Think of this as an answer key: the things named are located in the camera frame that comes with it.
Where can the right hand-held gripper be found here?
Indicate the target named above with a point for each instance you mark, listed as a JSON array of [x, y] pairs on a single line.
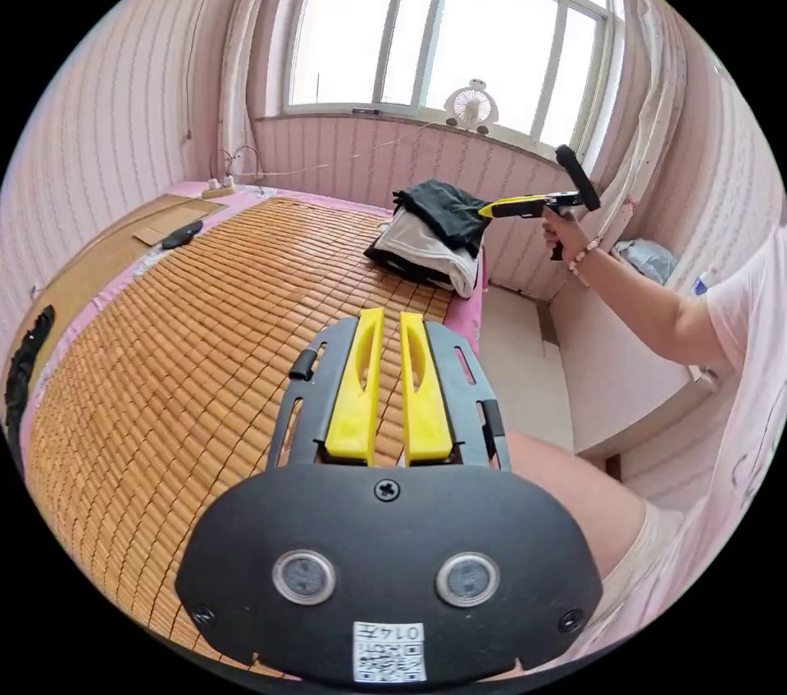
[[556, 202]]

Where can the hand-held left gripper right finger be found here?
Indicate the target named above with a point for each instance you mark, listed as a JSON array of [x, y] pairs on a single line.
[[425, 412]]

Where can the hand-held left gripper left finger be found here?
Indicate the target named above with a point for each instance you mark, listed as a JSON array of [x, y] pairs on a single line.
[[355, 400]]

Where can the person's right hand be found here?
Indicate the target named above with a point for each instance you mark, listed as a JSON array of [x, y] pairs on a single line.
[[575, 234]]

